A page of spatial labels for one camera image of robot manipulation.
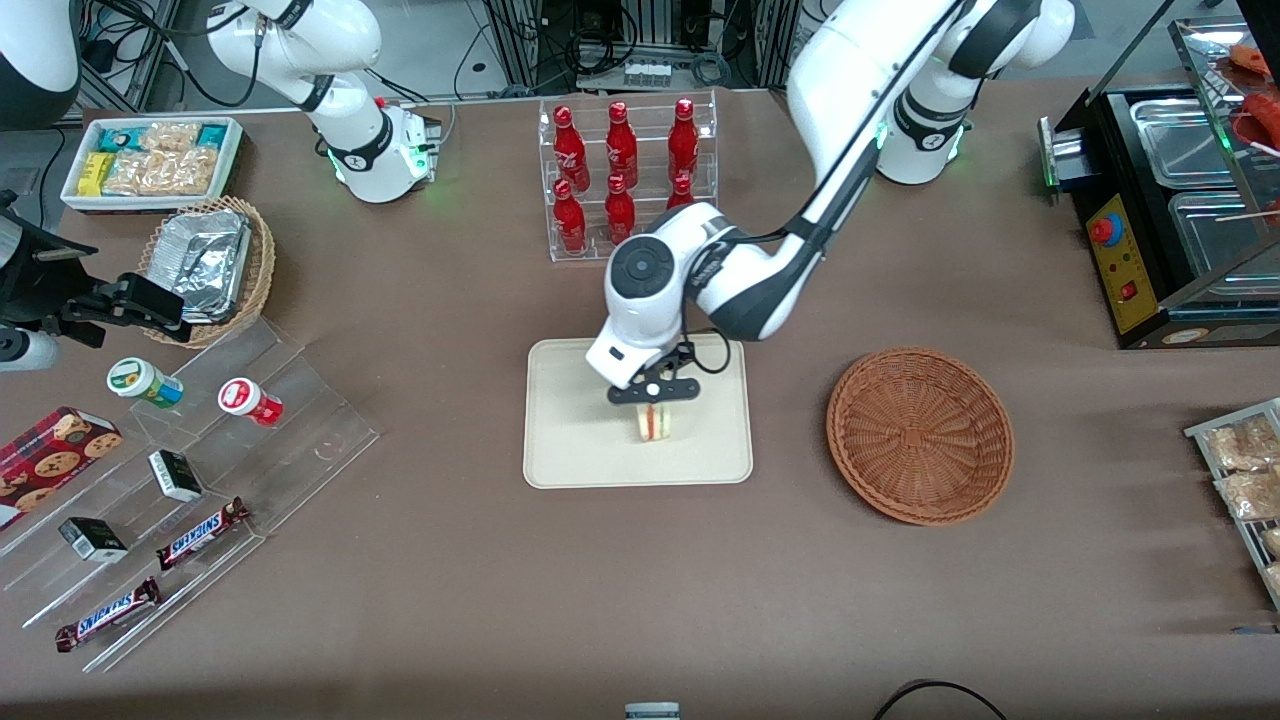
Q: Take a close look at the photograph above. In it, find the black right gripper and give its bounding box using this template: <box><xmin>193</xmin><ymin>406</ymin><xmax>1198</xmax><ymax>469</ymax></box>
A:
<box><xmin>0</xmin><ymin>222</ymin><xmax>193</xmax><ymax>373</ymax></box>

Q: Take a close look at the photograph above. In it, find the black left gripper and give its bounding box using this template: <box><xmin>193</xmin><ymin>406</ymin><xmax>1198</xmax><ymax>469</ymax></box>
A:
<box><xmin>607</xmin><ymin>343</ymin><xmax>702</xmax><ymax>405</ymax></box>

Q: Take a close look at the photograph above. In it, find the cream rectangular serving tray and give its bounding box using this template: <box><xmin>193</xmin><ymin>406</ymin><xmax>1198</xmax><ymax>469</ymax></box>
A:
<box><xmin>524</xmin><ymin>338</ymin><xmax>754</xmax><ymax>490</ymax></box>

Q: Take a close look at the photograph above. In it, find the light wicker basket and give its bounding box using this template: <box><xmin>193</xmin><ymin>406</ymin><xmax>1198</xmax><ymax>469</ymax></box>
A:
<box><xmin>140</xmin><ymin>196</ymin><xmax>277</xmax><ymax>349</ymax></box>

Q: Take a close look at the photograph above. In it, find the brown round wicker basket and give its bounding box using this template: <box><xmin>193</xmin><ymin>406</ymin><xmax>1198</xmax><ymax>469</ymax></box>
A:
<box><xmin>827</xmin><ymin>347</ymin><xmax>1015</xmax><ymax>527</ymax></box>

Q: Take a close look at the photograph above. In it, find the tray of wrapped sandwiches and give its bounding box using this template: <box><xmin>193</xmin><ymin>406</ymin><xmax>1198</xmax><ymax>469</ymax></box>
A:
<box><xmin>1184</xmin><ymin>397</ymin><xmax>1280</xmax><ymax>612</ymax></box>

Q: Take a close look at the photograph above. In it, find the silver foil wrapped pack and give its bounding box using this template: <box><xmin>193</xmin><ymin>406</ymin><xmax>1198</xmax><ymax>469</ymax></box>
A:
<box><xmin>150</xmin><ymin>225</ymin><xmax>216</xmax><ymax>323</ymax></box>
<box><xmin>172</xmin><ymin>210</ymin><xmax>252</xmax><ymax>313</ymax></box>

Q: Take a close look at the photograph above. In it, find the green lidded sunflower jar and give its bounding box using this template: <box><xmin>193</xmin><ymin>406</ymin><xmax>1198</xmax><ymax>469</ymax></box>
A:
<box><xmin>108</xmin><ymin>358</ymin><xmax>184</xmax><ymax>409</ymax></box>

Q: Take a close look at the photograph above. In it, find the white rectangular snack bin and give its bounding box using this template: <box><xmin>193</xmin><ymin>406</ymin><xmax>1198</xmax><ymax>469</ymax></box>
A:
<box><xmin>61</xmin><ymin>116</ymin><xmax>245</xmax><ymax>214</ymax></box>

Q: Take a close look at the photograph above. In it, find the clear bag of crackers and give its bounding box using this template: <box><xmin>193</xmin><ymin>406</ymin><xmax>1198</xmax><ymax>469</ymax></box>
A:
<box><xmin>105</xmin><ymin>150</ymin><xmax>167</xmax><ymax>197</ymax></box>
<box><xmin>160</xmin><ymin>147</ymin><xmax>220</xmax><ymax>197</ymax></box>
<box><xmin>140</xmin><ymin>121</ymin><xmax>202</xmax><ymax>154</ymax></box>

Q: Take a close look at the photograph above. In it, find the red lidded small jar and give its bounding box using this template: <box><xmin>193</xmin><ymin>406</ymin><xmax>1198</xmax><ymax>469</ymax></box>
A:
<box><xmin>218</xmin><ymin>378</ymin><xmax>284</xmax><ymax>428</ymax></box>

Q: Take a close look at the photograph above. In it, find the red chocolate chip cookie box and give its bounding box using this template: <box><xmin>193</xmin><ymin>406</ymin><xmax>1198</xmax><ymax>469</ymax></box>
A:
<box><xmin>0</xmin><ymin>407</ymin><xmax>123</xmax><ymax>531</ymax></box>

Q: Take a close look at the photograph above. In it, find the small black carton box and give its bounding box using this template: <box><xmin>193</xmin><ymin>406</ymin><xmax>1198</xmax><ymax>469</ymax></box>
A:
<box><xmin>58</xmin><ymin>517</ymin><xmax>129</xmax><ymax>563</ymax></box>
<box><xmin>148</xmin><ymin>450</ymin><xmax>204</xmax><ymax>503</ymax></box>

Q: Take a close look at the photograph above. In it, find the clear acrylic stepped display stand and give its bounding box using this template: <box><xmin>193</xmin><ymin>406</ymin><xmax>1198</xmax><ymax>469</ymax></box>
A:
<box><xmin>0</xmin><ymin>318</ymin><xmax>381</xmax><ymax>673</ymax></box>

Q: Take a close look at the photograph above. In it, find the brown Snickers chocolate bar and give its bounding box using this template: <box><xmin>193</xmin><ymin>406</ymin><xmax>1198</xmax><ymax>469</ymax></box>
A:
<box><xmin>55</xmin><ymin>577</ymin><xmax>163</xmax><ymax>653</ymax></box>
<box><xmin>157</xmin><ymin>497</ymin><xmax>251</xmax><ymax>571</ymax></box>

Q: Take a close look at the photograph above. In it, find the clear acrylic bottle rack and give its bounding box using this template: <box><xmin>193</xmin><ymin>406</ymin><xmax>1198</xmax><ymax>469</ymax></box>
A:
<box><xmin>538</xmin><ymin>90</ymin><xmax>719</xmax><ymax>263</ymax></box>

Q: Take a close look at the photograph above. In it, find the black food warmer machine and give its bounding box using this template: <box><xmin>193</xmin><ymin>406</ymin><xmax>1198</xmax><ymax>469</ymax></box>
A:
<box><xmin>1038</xmin><ymin>15</ymin><xmax>1280</xmax><ymax>351</ymax></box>

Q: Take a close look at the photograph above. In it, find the steel food pan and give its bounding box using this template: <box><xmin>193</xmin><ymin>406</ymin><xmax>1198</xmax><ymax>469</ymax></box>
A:
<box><xmin>1167</xmin><ymin>190</ymin><xmax>1280</xmax><ymax>278</ymax></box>
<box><xmin>1130</xmin><ymin>97</ymin><xmax>1243</xmax><ymax>190</ymax></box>

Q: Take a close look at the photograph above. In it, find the black cable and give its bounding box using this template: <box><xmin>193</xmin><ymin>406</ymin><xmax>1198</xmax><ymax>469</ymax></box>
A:
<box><xmin>873</xmin><ymin>679</ymin><xmax>1009</xmax><ymax>720</ymax></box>

